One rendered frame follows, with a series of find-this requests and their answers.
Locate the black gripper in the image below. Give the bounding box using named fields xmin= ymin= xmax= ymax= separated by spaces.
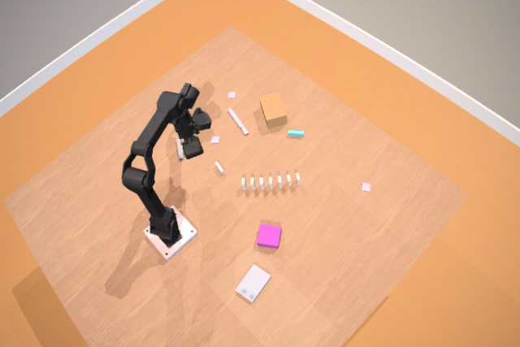
xmin=174 ymin=118 xmax=204 ymax=159

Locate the small teal block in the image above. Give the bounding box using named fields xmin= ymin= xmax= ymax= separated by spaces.
xmin=288 ymin=131 xmax=304 ymax=137

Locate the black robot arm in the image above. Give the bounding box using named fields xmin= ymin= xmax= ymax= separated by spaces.
xmin=122 ymin=83 xmax=212 ymax=249

